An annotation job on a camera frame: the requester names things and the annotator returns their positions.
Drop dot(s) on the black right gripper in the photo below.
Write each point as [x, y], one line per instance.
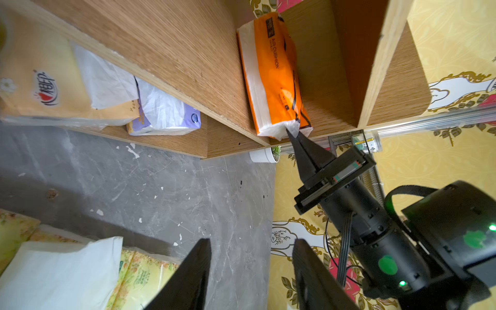
[328, 181]

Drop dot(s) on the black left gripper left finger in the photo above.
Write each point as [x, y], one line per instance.
[187, 288]

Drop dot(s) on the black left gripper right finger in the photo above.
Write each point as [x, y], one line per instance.
[316, 287]

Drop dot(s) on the orange white tissue box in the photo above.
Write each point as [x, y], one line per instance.
[269, 61]

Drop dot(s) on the white floral tissue pack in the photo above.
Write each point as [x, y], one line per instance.
[48, 275]

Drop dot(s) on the purple tissue pack bottom shelf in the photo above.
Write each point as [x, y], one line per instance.
[162, 114]

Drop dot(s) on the yellow green floral tissue pack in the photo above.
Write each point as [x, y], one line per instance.
[15, 229]

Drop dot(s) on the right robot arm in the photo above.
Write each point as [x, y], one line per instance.
[427, 248]

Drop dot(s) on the wooden shelf unit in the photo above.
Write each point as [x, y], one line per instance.
[357, 62]

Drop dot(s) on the orange tissue pack bottom shelf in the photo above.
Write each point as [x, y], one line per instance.
[47, 80]

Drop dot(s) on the small potted cactus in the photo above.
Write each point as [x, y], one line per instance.
[269, 155]

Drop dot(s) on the printed jar on basket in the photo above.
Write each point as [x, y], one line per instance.
[367, 141]

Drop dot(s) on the black wire wall basket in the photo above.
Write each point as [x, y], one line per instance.
[367, 173]

